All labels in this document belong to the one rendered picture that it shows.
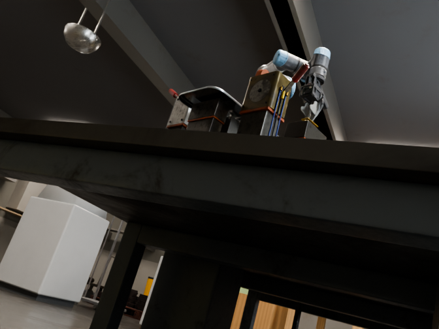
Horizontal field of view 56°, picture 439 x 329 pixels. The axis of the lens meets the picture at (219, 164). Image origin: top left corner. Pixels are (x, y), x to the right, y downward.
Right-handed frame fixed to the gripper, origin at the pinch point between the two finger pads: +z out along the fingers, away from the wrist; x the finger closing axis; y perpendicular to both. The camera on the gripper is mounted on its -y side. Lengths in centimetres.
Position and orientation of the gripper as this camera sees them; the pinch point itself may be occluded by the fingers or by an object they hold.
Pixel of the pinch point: (310, 120)
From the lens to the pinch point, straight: 184.1
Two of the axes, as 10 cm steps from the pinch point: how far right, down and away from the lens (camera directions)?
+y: -6.8, -4.2, -6.0
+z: -2.6, 9.1, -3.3
